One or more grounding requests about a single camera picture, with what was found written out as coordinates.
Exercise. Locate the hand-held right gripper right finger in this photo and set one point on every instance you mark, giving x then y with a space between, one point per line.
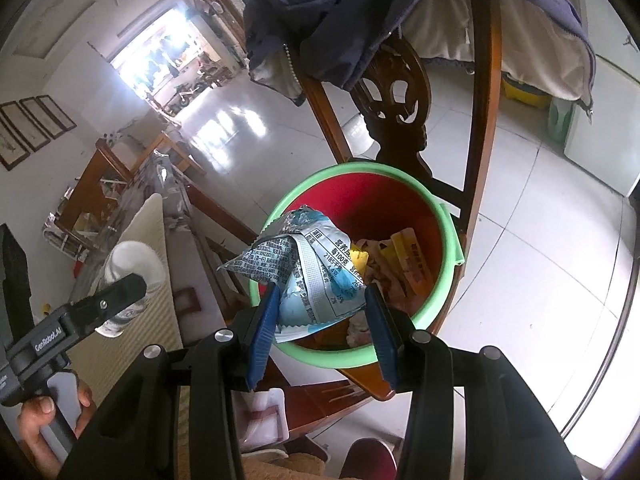
382 335

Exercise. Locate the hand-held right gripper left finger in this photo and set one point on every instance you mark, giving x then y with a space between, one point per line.
262 340

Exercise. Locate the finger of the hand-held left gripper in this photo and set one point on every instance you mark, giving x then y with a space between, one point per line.
107 302

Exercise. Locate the clear plastic bottle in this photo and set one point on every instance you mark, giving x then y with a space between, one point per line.
135 260

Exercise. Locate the yellow cardboard box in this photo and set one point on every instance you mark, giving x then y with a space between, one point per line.
410 260

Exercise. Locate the blue silver snack wrapper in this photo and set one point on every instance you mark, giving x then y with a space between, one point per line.
310 270

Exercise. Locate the red bin with green rim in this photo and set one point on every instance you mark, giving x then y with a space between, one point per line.
360 195

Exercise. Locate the person's left hand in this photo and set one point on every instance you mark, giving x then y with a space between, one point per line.
35 425

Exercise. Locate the white plastic tray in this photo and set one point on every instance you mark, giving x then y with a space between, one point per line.
262 420

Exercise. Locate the wooden sofa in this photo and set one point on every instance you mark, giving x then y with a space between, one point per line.
95 180

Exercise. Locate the dark red round stool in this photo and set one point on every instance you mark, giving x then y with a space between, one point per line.
367 460

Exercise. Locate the tan fleece garment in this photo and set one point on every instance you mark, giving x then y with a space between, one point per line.
285 467

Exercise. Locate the grey patterned tablecloth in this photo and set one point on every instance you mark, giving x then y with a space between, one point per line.
165 175

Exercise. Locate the white balance bike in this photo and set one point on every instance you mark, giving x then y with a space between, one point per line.
184 96

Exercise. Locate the carved wooden chair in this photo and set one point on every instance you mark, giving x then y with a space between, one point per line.
395 95

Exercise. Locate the hanging laundry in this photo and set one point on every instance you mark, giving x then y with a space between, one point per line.
170 57

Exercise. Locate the yellow plastic container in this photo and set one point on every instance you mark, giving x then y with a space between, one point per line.
525 91

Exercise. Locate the white cabinet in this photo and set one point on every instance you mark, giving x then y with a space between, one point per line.
605 135

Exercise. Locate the navy padded jacket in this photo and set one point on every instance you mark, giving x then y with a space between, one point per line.
340 10

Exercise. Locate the framed wall picture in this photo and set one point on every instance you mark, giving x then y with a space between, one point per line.
27 127
45 117
12 147
60 112

